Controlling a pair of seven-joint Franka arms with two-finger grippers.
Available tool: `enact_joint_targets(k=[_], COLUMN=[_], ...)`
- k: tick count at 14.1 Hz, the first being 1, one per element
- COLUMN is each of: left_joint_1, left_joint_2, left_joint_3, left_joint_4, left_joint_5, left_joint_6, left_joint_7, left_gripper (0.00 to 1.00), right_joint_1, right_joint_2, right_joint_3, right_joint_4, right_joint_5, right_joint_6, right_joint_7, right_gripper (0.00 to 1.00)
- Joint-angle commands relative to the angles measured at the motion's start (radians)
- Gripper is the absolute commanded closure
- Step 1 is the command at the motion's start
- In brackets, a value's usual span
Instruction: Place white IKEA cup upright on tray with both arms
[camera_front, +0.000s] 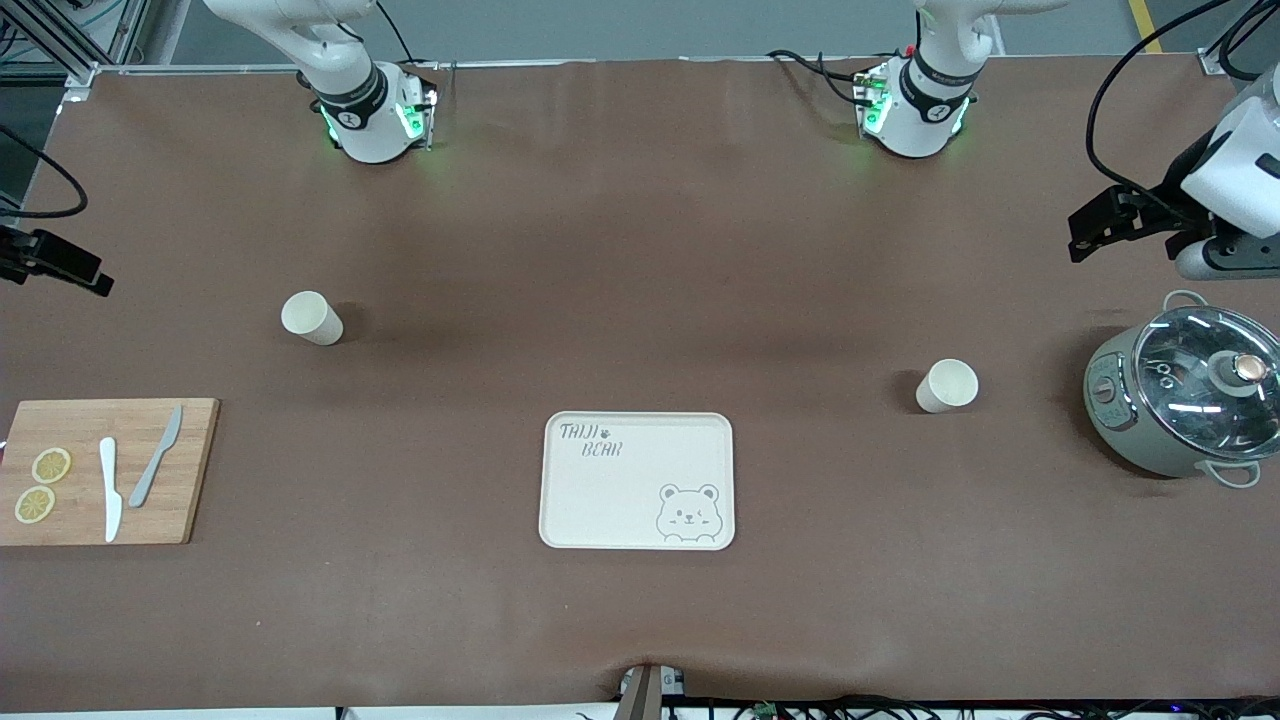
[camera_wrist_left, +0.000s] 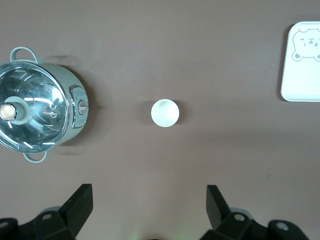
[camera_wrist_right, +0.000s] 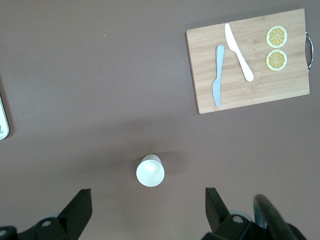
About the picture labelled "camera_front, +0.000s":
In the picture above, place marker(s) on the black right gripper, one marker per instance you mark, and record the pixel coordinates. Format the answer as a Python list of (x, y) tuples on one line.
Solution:
[(40, 254)]

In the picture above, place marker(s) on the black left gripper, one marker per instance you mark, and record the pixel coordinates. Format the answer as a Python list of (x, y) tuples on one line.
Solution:
[(1167, 198)]

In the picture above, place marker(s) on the white paper-like cup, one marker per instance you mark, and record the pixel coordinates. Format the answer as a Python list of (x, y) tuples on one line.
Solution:
[(946, 386), (312, 318)]

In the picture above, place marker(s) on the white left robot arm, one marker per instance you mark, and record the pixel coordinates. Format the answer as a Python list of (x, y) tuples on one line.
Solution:
[(915, 125)]

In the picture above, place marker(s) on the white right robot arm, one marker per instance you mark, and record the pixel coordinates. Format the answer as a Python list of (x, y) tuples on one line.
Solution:
[(362, 135)]

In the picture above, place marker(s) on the cream bear print tray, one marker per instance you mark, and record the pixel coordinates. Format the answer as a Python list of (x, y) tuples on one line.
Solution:
[(620, 495)]

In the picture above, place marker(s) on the bamboo cutting board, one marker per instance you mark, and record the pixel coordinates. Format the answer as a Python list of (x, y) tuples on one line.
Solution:
[(85, 425)]

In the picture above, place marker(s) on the glass pot lid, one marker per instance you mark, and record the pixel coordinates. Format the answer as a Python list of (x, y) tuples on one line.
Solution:
[(1200, 385)]

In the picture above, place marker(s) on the yellow lemon slice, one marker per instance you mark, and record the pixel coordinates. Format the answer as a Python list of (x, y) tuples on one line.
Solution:
[(51, 465), (35, 504)]

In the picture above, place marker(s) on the green electric cooking pot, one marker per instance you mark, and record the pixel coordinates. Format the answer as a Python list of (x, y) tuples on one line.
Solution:
[(1115, 420)]

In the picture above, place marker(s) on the grey plastic knife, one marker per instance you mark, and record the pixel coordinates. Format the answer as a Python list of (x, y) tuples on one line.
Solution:
[(152, 465)]

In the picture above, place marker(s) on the white plastic knife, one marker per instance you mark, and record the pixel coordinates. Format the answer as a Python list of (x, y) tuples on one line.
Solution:
[(111, 495)]

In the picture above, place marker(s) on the brown table mat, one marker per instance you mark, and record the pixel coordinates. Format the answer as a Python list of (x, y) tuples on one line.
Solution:
[(640, 250)]

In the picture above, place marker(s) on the aluminium frame profile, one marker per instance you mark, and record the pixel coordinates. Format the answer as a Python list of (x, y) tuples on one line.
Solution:
[(60, 40), (1215, 62)]

